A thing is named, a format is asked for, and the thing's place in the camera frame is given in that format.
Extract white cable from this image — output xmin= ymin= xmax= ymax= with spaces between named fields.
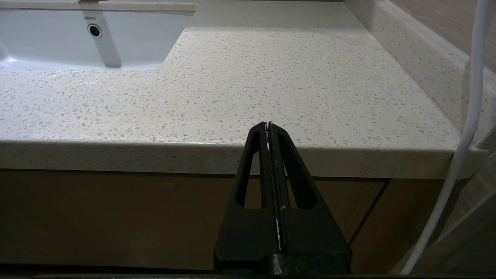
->
xmin=401 ymin=0 xmax=496 ymax=275

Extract white ceramic sink basin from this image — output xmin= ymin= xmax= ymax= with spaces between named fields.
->
xmin=0 ymin=8 xmax=195 ymax=71

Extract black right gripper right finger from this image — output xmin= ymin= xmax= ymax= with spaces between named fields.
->
xmin=267 ymin=121 xmax=353 ymax=272

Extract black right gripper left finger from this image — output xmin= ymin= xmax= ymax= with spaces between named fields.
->
xmin=214 ymin=122 xmax=280 ymax=272

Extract wooden vanity cabinet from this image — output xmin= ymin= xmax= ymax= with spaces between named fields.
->
xmin=0 ymin=169 xmax=444 ymax=272

